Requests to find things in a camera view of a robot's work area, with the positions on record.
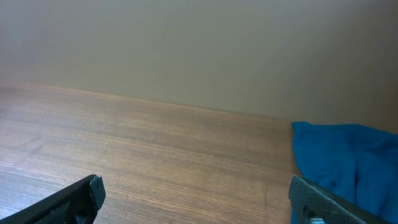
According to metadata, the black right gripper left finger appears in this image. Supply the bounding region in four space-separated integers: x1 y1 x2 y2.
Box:
1 174 106 224

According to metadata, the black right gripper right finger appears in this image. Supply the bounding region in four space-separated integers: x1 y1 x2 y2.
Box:
289 175 389 224

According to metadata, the blue polo shirt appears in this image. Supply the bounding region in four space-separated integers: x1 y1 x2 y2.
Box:
292 122 397 223

